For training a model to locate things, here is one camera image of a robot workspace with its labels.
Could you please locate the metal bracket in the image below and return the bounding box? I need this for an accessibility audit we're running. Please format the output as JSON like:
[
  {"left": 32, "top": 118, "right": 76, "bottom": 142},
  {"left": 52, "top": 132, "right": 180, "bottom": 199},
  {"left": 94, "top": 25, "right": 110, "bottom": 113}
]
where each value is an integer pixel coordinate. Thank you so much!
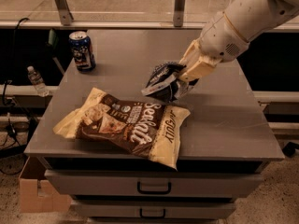
[
  {"left": 54, "top": 0, "right": 73, "bottom": 26},
  {"left": 173, "top": 0, "right": 185, "bottom": 27}
]

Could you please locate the middle metal bracket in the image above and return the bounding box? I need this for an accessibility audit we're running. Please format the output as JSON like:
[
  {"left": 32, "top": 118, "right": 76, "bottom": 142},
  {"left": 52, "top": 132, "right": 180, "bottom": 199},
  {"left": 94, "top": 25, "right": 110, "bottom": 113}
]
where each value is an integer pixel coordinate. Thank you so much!
[{"left": 173, "top": 0, "right": 185, "bottom": 27}]

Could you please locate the clear plastic water bottle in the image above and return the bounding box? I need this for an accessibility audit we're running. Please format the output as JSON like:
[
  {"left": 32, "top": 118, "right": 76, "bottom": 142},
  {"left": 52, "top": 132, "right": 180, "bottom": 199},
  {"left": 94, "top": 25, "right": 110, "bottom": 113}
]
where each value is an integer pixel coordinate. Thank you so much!
[{"left": 27, "top": 66, "right": 50, "bottom": 97}]

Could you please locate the top grey drawer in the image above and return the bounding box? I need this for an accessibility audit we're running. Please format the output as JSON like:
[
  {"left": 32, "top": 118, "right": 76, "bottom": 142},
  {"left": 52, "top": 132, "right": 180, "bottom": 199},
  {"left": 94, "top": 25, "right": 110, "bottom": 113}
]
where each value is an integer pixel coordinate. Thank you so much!
[{"left": 45, "top": 170, "right": 263, "bottom": 198}]

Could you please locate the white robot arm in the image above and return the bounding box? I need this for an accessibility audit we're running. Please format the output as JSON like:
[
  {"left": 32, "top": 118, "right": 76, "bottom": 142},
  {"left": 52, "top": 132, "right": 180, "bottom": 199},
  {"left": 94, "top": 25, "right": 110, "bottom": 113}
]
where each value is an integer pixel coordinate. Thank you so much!
[{"left": 179, "top": 0, "right": 299, "bottom": 82}]

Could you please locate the blue chip bag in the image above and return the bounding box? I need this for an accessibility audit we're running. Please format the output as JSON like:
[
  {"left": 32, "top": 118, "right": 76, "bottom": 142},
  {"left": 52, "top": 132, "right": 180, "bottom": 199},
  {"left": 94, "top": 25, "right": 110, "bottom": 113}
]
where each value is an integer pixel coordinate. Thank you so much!
[{"left": 141, "top": 62, "right": 189, "bottom": 103}]

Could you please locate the brown sea salt chip bag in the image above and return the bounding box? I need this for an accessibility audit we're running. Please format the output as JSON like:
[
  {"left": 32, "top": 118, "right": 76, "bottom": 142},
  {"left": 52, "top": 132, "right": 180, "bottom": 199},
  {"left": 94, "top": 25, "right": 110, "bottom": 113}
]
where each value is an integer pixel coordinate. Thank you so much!
[{"left": 53, "top": 88, "right": 190, "bottom": 169}]

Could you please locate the grey drawer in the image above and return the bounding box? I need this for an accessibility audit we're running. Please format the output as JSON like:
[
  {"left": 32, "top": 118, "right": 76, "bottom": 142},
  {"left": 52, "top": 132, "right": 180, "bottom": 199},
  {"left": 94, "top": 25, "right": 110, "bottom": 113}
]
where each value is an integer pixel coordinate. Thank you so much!
[
  {"left": 72, "top": 201, "right": 235, "bottom": 219},
  {"left": 45, "top": 170, "right": 263, "bottom": 198}
]

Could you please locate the black cable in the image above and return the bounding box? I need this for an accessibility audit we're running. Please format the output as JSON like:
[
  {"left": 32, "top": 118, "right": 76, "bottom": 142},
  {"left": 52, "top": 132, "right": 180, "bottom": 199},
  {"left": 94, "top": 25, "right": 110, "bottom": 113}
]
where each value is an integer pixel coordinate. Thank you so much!
[{"left": 0, "top": 17, "right": 31, "bottom": 175}]

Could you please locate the grey drawer cabinet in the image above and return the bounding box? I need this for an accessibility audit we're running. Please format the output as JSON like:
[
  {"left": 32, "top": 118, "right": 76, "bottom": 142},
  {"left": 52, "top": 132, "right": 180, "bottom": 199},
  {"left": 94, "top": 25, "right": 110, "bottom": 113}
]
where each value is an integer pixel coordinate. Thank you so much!
[{"left": 26, "top": 30, "right": 283, "bottom": 224}]

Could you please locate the cardboard box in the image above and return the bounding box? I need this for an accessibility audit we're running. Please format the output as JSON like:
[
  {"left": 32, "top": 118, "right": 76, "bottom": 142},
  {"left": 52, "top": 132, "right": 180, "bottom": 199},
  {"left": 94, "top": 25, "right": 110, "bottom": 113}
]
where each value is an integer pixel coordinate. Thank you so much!
[{"left": 19, "top": 158, "right": 71, "bottom": 213}]

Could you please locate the blue soda can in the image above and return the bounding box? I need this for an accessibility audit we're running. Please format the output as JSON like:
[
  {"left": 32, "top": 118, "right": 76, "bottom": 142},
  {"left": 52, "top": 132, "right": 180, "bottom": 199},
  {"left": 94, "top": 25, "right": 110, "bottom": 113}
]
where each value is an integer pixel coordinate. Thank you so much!
[{"left": 68, "top": 31, "right": 95, "bottom": 72}]

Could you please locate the left metal bracket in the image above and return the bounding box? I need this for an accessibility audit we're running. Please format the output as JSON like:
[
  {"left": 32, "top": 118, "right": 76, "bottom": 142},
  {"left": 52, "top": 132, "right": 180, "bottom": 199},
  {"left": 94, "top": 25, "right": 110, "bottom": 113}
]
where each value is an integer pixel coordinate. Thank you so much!
[{"left": 54, "top": 0, "right": 73, "bottom": 26}]

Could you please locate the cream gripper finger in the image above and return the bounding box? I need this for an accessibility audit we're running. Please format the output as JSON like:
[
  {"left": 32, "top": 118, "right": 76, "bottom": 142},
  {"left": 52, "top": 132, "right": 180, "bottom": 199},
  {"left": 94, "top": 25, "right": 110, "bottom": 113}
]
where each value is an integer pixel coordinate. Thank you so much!
[
  {"left": 179, "top": 50, "right": 196, "bottom": 69},
  {"left": 178, "top": 59, "right": 215, "bottom": 82}
]

